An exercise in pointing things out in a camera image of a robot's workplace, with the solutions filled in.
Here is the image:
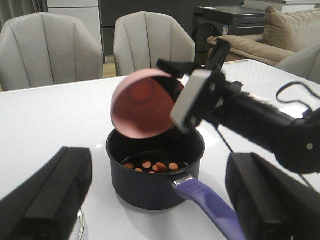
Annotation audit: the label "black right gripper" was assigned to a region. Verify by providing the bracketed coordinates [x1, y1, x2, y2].
[156, 38, 244, 125]

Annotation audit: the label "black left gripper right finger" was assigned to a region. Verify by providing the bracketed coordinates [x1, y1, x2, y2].
[225, 153, 320, 240]

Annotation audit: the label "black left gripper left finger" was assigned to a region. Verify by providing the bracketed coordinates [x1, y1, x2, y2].
[0, 147, 93, 240]

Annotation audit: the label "glass lid blue knob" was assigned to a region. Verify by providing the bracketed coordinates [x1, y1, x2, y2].
[69, 209, 89, 240]

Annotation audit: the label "pink plastic bowl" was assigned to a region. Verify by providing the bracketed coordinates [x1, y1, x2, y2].
[110, 68, 184, 139]

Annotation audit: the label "orange ham slices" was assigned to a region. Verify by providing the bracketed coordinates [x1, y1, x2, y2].
[123, 160, 180, 174]

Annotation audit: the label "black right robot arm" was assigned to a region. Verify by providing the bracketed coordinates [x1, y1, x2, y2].
[156, 39, 320, 174]

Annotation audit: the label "dark grey counter cabinet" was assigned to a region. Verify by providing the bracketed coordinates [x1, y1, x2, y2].
[98, 0, 245, 57]

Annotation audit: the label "right grey upholstered chair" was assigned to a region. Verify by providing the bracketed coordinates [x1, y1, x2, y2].
[113, 11, 196, 76]

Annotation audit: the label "grey upholstered chair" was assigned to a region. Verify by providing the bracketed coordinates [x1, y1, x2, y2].
[113, 11, 196, 76]
[0, 12, 103, 91]

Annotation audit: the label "beige sofa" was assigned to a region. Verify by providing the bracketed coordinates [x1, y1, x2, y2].
[207, 6, 320, 66]

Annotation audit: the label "white refrigerator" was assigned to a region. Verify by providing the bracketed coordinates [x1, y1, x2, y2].
[47, 0, 102, 48]

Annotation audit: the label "left grey upholstered chair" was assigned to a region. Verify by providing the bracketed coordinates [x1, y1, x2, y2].
[0, 12, 103, 91]

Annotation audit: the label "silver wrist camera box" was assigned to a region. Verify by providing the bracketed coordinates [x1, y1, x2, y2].
[170, 69, 212, 134]

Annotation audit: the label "black cable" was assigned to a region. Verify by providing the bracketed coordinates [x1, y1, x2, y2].
[217, 81, 320, 191]

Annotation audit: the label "dark blue saucepan purple handle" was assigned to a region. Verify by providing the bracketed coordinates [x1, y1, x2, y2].
[106, 129, 245, 240]

